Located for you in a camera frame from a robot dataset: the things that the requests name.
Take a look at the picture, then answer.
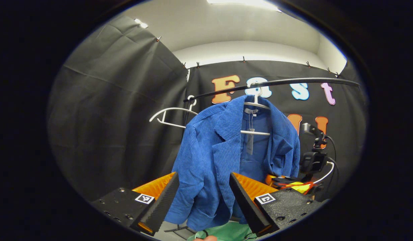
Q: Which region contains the large ceiling light panel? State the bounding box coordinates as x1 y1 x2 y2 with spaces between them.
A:
206 0 282 13

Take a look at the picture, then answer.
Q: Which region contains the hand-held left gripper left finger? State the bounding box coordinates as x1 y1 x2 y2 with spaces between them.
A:
89 172 180 237

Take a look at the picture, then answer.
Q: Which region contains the white clothes hanger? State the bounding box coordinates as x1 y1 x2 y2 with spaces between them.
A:
149 95 198 129
240 82 271 136

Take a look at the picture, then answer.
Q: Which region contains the blue corduroy jacket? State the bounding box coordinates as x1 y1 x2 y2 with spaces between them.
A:
165 95 301 231

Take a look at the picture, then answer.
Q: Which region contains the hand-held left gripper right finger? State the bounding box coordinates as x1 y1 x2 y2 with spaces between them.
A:
229 172 323 235

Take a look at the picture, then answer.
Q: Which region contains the white cable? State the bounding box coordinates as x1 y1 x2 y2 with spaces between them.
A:
312 162 335 184

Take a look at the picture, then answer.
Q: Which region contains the black clothes rack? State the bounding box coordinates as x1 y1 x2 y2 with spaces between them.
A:
164 78 360 233

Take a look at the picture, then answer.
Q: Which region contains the green laundry hamper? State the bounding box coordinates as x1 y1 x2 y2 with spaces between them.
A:
187 222 259 241

